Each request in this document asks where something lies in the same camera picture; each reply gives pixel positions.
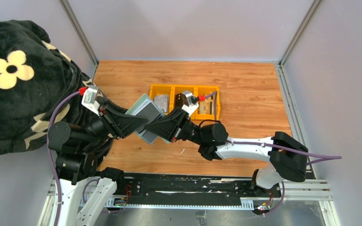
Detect dark grey credit card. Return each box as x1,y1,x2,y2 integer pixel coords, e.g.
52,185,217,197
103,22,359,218
134,101,164,144

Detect left yellow bin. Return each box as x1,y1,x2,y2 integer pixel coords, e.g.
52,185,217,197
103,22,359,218
149,84,174,115

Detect left aluminium frame post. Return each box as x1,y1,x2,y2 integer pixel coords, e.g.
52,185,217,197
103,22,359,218
58,0,99,68

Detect beige cards in right bin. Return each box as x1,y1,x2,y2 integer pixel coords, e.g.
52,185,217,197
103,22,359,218
198,98,215,115

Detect green card holder wallet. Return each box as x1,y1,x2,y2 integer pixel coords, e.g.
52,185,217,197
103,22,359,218
125,94,165,136

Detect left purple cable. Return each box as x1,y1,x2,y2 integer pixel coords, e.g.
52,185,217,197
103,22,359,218
46,88,88,226

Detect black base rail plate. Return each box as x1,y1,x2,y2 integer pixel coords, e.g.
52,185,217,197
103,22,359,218
124,173,282,207

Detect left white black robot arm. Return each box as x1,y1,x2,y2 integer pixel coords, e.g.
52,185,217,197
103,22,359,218
48,101,148,226

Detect right yellow bin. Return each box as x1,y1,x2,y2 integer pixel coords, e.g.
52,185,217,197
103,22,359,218
194,86,221,120

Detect silver cards in left bin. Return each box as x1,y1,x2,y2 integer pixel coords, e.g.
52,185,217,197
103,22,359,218
154,94,170,113

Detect right aluminium frame post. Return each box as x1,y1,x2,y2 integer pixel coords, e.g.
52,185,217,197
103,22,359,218
279,0,323,67

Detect aluminium frame post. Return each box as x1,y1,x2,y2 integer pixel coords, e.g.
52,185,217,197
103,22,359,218
58,0,99,68
279,0,323,67

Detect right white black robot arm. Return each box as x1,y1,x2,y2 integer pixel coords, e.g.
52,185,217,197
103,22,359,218
144,106,308,190

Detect middle yellow bin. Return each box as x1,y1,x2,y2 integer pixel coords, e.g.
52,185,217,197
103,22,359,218
173,85,199,120

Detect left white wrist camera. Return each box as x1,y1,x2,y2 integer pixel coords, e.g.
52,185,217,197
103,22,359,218
82,85,101,116

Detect black card holder in bin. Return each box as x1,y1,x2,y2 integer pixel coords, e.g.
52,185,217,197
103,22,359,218
174,93,185,108

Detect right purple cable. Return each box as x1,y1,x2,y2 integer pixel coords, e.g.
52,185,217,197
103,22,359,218
198,90,343,216

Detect yellow bin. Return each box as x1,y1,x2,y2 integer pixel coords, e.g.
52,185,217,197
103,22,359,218
194,86,221,120
149,84,174,115
173,85,199,120

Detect black floral blanket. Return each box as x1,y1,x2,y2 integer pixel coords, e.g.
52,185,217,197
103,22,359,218
0,20,97,155

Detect purple cable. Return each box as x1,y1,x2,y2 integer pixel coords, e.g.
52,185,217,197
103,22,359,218
46,88,88,226
198,90,343,216

